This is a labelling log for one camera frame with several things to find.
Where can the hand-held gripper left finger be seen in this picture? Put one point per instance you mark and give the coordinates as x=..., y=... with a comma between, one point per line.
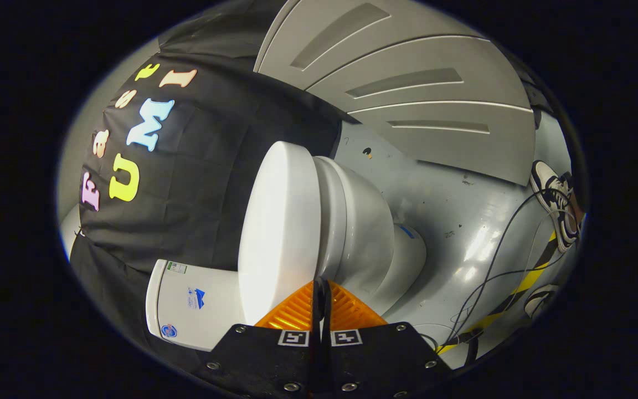
x=274, y=360

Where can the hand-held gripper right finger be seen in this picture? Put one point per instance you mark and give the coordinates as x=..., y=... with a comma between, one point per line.
x=374, y=360

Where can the white toilet lid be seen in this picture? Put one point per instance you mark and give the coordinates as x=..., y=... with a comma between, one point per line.
x=277, y=233

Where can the white toilet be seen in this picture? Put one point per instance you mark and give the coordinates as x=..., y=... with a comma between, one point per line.
x=358, y=221

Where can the yellow black floor tape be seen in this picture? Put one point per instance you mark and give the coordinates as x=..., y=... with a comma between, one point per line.
x=526, y=282

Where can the black white sneaker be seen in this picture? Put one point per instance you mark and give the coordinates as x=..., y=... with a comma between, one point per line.
x=557, y=205
x=540, y=299

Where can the black backdrop cloth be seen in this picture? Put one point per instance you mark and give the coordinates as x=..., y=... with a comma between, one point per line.
x=202, y=183

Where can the white panelled cabinet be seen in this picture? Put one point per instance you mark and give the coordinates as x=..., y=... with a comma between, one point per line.
x=424, y=100

